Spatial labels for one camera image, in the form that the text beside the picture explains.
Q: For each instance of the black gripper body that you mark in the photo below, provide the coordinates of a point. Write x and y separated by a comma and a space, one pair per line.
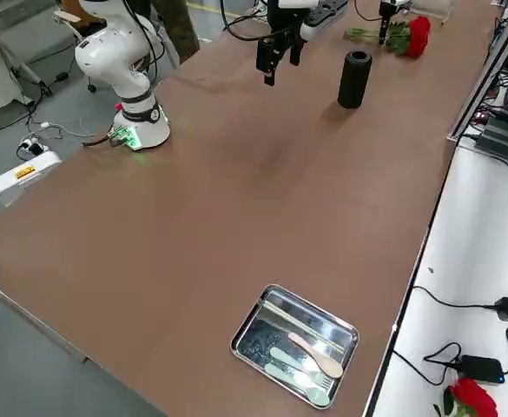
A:
389, 11
285, 19

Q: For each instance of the red rose bouquet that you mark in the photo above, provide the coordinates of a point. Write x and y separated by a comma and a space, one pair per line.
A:
418, 35

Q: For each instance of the black cylindrical vase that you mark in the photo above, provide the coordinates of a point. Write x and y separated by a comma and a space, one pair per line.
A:
353, 82

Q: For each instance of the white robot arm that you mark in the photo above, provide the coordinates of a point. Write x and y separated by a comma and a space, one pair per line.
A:
119, 65
312, 30

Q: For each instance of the person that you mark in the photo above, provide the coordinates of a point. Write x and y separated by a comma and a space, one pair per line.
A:
177, 30

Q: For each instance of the white desk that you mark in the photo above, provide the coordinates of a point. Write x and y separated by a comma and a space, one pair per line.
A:
475, 243

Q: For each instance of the grey office chair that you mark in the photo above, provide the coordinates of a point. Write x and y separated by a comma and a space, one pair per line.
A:
32, 48

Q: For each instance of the white floor power strip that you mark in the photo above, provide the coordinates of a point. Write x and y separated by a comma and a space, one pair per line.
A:
34, 148

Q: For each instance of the white case yellow label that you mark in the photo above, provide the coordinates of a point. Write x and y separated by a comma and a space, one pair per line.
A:
23, 178

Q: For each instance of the silver metal tray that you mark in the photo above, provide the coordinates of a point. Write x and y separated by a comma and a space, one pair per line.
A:
258, 343

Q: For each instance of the pale green fork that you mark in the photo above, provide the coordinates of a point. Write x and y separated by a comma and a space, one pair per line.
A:
286, 358

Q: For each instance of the beige wooden spoon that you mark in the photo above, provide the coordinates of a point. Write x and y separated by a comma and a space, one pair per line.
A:
323, 362

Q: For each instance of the pale green spoon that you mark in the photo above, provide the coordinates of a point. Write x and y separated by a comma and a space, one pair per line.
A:
314, 395

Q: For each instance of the small black box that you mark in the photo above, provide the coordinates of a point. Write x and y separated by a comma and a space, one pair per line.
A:
481, 369

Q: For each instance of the single red rose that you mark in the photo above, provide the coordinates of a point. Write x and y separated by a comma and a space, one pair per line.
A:
475, 397

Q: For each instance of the aluminium frame post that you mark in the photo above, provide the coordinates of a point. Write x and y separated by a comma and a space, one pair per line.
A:
488, 65

